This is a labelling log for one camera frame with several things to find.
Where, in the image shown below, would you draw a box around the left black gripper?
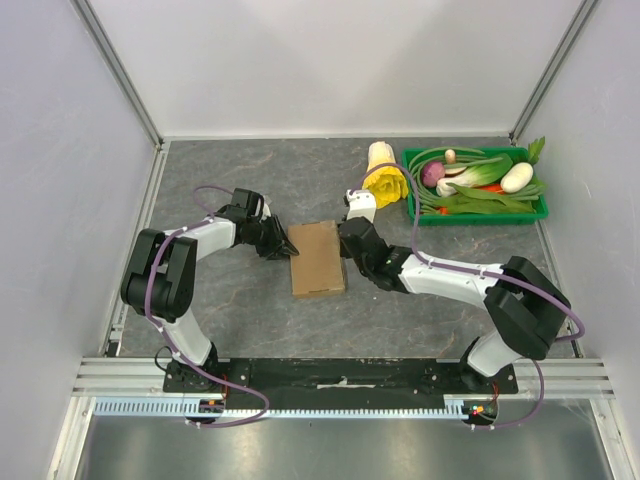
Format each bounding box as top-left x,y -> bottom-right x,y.
247,215 -> 298,262

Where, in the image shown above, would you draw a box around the brown cardboard express box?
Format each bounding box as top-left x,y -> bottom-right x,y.
288,220 -> 346,299

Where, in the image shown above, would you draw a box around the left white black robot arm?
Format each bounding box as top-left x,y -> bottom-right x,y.
120,205 -> 299,393

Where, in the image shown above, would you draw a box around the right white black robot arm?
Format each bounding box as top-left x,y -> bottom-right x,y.
338,217 -> 570,394

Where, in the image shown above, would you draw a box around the yellow napa cabbage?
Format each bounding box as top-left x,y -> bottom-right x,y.
362,141 -> 409,209

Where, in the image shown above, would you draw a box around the purple onion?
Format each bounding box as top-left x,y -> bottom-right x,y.
421,161 -> 446,188

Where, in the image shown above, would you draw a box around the green plastic tray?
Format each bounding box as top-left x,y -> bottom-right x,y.
402,147 -> 549,226

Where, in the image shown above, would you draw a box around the brown mushroom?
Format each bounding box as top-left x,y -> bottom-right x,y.
444,149 -> 457,165

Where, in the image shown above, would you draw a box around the bok choy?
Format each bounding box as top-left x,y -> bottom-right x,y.
435,154 -> 514,197

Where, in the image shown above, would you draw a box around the orange carrot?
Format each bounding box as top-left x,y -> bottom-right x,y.
418,184 -> 504,215

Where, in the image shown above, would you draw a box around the white radish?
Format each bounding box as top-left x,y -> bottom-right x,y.
500,162 -> 534,194

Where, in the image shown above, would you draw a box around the green long beans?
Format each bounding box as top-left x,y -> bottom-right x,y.
404,147 -> 546,209

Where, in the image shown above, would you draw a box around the celery leaf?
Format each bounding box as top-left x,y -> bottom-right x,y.
527,136 -> 546,165

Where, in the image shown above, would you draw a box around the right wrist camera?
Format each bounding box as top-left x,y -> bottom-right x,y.
344,189 -> 377,223

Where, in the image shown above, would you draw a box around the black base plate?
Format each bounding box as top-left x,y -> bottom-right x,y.
162,356 -> 520,396

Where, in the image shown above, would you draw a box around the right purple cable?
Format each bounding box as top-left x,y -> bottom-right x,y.
349,167 -> 586,432

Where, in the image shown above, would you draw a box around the grey slotted cable duct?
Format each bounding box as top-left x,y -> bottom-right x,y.
94,397 -> 493,419

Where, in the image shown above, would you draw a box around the front aluminium rail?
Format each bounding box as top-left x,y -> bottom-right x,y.
72,357 -> 615,399

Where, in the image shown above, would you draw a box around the left aluminium frame post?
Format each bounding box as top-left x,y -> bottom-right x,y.
71,0 -> 164,150

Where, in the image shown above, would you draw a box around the aluminium frame post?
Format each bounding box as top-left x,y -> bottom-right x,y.
71,0 -> 164,150
509,0 -> 600,146

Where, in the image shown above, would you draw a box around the right aluminium frame post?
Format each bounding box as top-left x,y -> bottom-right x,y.
509,0 -> 600,146

